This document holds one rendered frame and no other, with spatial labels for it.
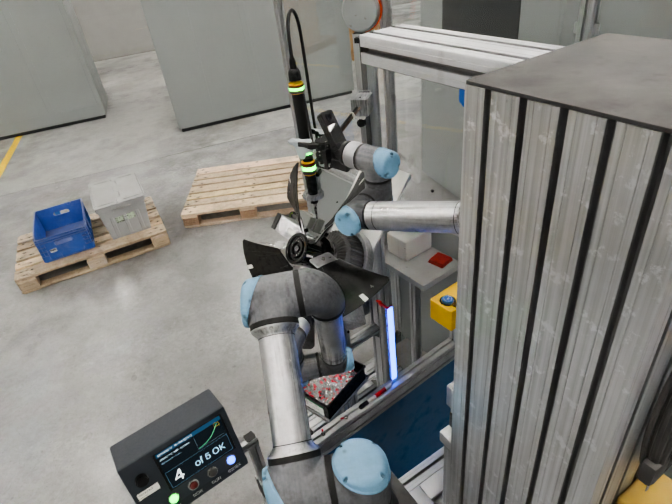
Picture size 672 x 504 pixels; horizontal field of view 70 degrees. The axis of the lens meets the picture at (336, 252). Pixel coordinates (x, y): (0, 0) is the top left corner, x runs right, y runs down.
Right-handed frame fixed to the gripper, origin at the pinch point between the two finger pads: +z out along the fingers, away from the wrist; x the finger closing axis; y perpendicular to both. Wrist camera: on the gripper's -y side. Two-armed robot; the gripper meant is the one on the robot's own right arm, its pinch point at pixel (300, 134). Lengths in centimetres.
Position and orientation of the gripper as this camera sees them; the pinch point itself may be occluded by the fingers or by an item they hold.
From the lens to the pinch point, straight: 152.1
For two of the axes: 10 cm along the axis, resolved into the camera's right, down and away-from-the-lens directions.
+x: 6.8, -4.8, 5.6
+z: -7.2, -3.2, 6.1
